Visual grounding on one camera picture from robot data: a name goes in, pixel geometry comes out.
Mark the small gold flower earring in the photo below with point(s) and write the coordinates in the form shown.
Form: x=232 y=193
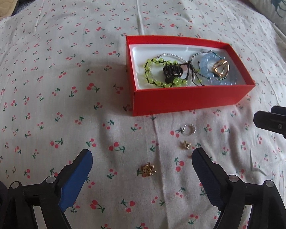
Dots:
x=186 y=145

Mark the cherry print bed sheet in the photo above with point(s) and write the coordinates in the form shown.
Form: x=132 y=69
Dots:
x=64 y=87

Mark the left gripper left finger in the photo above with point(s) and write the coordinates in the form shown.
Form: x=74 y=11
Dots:
x=73 y=178

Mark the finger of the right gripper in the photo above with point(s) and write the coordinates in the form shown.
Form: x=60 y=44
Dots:
x=270 y=122
x=279 y=110

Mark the gold knot brooch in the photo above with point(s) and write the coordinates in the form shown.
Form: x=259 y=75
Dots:
x=148 y=170

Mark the black hair claw clip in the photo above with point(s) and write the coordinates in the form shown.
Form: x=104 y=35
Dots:
x=172 y=71

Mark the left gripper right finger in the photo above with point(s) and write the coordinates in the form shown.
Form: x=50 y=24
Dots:
x=212 y=177

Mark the red cardboard box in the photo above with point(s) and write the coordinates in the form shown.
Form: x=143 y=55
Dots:
x=148 y=100

